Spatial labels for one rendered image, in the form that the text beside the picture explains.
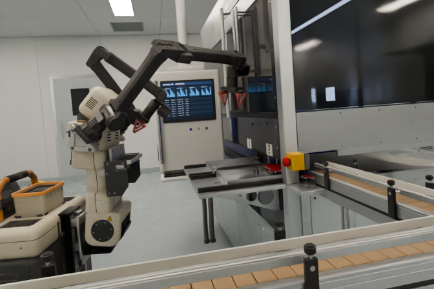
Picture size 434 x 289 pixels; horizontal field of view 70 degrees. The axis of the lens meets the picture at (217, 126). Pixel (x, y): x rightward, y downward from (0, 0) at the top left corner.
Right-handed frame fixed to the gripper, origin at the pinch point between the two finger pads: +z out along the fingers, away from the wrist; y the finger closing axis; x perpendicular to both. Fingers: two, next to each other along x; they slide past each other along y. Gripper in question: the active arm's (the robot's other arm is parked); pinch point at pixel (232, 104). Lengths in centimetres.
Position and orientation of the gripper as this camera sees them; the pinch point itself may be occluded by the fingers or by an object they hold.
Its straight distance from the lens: 163.1
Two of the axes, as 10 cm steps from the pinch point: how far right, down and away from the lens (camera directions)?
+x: -6.8, 1.5, -7.2
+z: 0.0, 9.8, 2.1
